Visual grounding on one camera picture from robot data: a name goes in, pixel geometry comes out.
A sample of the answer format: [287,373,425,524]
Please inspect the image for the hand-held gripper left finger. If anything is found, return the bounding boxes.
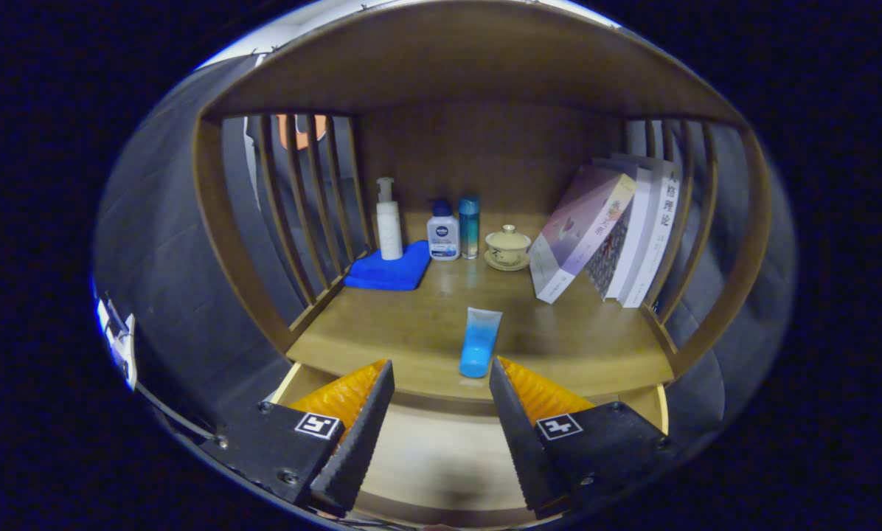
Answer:
[204,359,396,517]

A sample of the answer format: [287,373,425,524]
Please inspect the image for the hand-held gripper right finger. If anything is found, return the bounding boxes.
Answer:
[489,356,681,519]

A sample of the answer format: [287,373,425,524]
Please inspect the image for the wooden drawer with black knob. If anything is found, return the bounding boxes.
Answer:
[268,361,670,528]

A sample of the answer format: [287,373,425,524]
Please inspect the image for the blue squeeze tube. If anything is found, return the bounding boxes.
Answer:
[459,307,504,379]

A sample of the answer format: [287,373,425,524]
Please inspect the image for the wooden countertop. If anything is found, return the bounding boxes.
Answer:
[286,210,676,403]

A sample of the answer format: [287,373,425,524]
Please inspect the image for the brown wooden cabinet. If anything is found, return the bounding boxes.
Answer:
[190,0,774,414]

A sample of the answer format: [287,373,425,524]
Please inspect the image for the blue folded cloth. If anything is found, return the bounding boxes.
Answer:
[343,240,432,291]

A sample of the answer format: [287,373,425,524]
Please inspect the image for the beige lidded teacup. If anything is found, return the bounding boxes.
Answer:
[484,224,532,272]

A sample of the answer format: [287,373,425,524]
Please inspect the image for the patterned cover book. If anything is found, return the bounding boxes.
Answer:
[585,157,654,301]

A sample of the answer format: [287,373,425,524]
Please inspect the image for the white pump bottle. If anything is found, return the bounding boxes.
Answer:
[376,177,404,261]

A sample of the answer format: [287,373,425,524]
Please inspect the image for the white lotion bottle blue cap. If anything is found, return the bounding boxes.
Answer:
[426,198,461,262]

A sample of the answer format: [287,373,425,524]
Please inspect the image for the purple white book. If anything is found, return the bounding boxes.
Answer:
[528,164,637,305]

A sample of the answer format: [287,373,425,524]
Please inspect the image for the teal blue bottle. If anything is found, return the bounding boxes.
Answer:
[459,195,481,260]

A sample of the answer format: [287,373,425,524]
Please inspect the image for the small white side table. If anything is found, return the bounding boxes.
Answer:
[94,295,138,390]

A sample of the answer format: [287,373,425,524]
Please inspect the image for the white book black characters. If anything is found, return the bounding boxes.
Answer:
[617,153,684,309]

